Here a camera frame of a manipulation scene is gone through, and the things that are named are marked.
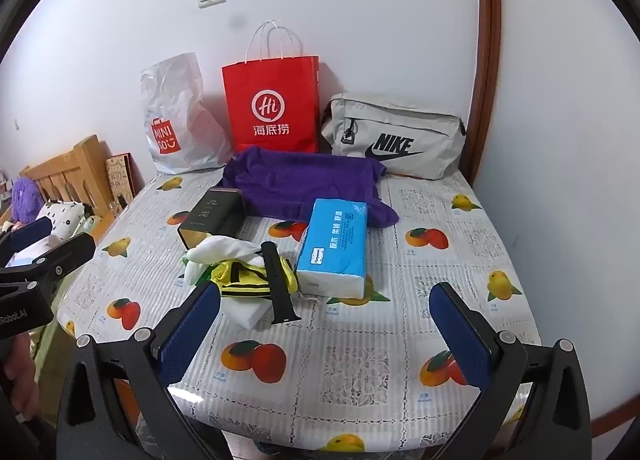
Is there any dark green box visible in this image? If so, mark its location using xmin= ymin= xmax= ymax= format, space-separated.
xmin=178 ymin=186 xmax=247 ymax=251

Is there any white sponge block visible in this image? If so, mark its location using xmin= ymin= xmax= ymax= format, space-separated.
xmin=220 ymin=296 xmax=276 ymax=331

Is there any brown patterned box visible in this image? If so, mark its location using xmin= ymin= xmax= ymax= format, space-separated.
xmin=105 ymin=153 xmax=136 ymax=213

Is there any wooden headboard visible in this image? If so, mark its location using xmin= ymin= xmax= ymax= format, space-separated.
xmin=20 ymin=135 xmax=118 ymax=221

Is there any grey zipped fabric bag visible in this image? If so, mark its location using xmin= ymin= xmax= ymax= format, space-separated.
xmin=320 ymin=92 xmax=467 ymax=181

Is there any fruit print tablecloth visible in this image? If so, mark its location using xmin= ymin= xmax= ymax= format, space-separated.
xmin=55 ymin=170 xmax=543 ymax=460

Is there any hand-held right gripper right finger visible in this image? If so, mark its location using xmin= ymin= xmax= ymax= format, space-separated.
xmin=429 ymin=281 xmax=596 ymax=460

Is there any red paper shopping bag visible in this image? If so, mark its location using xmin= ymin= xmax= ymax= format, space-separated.
xmin=221 ymin=20 xmax=321 ymax=155

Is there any black watch strap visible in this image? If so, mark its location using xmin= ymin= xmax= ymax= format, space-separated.
xmin=261 ymin=241 xmax=302 ymax=325

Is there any blue tissue pack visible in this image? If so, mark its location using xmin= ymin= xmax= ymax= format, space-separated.
xmin=296 ymin=198 xmax=369 ymax=299

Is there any brown wooden door frame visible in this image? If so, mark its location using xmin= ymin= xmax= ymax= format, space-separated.
xmin=462 ymin=0 xmax=502 ymax=185

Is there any purple plush toy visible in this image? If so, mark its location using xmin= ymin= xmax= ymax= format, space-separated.
xmin=11 ymin=177 xmax=41 ymax=223

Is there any white dotted pillow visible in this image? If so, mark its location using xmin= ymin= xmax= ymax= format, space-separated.
xmin=35 ymin=201 xmax=86 ymax=241

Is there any purple towel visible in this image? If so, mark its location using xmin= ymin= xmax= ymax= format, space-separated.
xmin=221 ymin=147 xmax=400 ymax=229

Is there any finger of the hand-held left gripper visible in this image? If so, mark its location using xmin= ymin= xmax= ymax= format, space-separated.
xmin=0 ymin=217 xmax=54 ymax=263
xmin=0 ymin=233 xmax=96 ymax=287

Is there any pale green bedding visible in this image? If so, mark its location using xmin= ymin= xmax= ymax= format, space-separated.
xmin=27 ymin=285 xmax=76 ymax=381

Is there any white plastic shopping bag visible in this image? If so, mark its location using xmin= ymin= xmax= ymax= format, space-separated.
xmin=140 ymin=52 xmax=236 ymax=175

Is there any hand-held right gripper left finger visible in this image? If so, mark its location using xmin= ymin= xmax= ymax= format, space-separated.
xmin=56 ymin=281 xmax=231 ymax=460

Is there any person's left hand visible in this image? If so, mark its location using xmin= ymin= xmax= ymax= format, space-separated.
xmin=0 ymin=332 xmax=37 ymax=412

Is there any yellow black pouch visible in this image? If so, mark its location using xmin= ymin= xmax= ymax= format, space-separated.
xmin=210 ymin=256 xmax=300 ymax=299

